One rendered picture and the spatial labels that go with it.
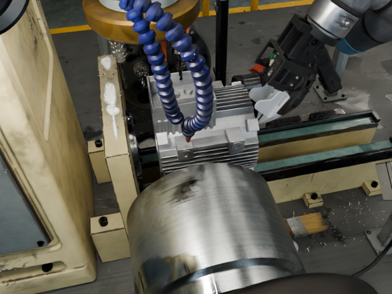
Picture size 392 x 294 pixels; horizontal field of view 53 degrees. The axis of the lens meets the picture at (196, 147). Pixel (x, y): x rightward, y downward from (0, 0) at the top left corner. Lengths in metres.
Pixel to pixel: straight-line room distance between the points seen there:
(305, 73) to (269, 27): 0.97
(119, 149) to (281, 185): 0.44
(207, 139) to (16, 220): 0.36
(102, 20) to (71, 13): 3.12
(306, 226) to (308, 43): 0.45
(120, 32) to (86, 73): 0.88
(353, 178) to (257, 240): 0.56
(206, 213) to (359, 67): 1.07
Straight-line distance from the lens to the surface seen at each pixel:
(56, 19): 3.66
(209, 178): 0.57
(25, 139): 0.58
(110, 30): 0.60
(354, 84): 1.41
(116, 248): 0.89
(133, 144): 0.76
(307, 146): 1.04
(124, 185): 0.70
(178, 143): 0.74
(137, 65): 0.95
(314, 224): 0.98
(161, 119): 0.73
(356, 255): 0.97
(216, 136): 0.77
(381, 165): 0.79
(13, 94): 0.54
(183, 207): 0.54
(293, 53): 0.69
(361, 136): 1.11
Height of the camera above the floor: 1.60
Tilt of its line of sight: 46 degrees down
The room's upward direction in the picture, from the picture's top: 2 degrees counter-clockwise
